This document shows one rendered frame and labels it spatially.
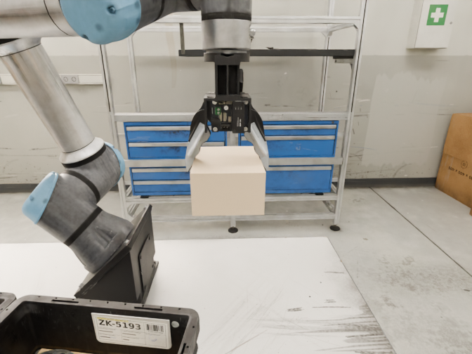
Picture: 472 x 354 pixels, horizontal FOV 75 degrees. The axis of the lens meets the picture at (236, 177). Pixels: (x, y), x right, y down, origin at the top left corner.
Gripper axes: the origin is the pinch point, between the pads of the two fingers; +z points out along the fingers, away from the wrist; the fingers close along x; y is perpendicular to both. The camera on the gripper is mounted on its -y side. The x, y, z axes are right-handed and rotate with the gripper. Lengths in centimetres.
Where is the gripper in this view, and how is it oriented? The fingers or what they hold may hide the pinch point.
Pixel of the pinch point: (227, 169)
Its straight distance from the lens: 56.7
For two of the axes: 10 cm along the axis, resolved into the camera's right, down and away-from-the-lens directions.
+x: 10.0, -0.1, 0.4
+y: 0.4, 3.6, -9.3
